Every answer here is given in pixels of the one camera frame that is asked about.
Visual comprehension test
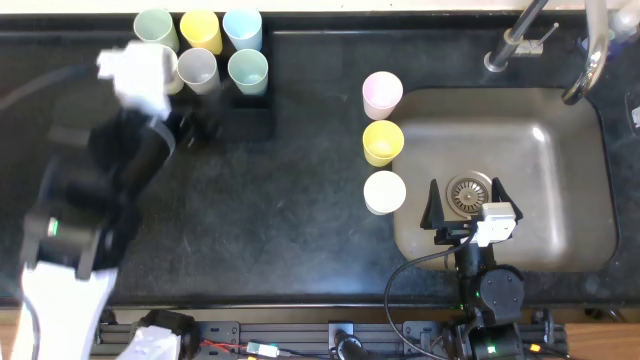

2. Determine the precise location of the yellow cup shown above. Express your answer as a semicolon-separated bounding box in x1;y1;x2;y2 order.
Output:
362;119;405;168
179;8;224;55

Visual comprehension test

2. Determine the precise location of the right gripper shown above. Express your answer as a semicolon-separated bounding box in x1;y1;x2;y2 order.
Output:
419;176;525;247

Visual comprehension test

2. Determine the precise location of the steel tap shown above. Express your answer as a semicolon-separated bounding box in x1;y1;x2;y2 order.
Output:
482;0;613;107

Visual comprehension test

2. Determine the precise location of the blue cup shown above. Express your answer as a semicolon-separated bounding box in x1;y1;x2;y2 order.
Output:
222;7;264;51

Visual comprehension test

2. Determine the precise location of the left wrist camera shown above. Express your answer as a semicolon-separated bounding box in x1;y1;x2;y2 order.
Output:
96;40;179;120

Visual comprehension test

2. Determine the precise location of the black cable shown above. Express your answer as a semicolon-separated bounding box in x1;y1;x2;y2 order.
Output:
0;63;99;112
383;222;481;360

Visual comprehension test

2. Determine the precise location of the grey cup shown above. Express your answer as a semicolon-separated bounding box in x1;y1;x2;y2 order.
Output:
176;47;222;95

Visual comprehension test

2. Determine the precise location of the blue soap bottle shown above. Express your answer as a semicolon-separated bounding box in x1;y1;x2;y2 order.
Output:
579;0;640;62

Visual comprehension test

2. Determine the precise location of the white cup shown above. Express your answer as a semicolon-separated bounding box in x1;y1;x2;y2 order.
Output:
362;170;407;217
165;45;185;96

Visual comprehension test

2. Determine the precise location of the steel sink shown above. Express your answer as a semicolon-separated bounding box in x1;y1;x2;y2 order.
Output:
391;87;619;274

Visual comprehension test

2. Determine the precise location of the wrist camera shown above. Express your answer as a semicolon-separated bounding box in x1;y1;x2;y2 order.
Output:
469;201;518;249
96;40;179;120

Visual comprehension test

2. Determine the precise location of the green cup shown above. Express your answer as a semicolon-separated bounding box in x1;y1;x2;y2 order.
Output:
227;48;270;96
133;7;180;53

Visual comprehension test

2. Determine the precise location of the mounting rail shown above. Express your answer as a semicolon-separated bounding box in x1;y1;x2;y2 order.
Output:
97;308;569;360

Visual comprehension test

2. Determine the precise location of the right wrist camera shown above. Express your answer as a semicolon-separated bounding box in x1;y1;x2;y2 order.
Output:
469;201;518;249

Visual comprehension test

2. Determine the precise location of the black tray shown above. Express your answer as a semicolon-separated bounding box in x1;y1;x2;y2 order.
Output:
133;9;275;144

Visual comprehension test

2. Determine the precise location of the pink cup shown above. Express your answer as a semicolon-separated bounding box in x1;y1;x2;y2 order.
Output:
361;70;404;121

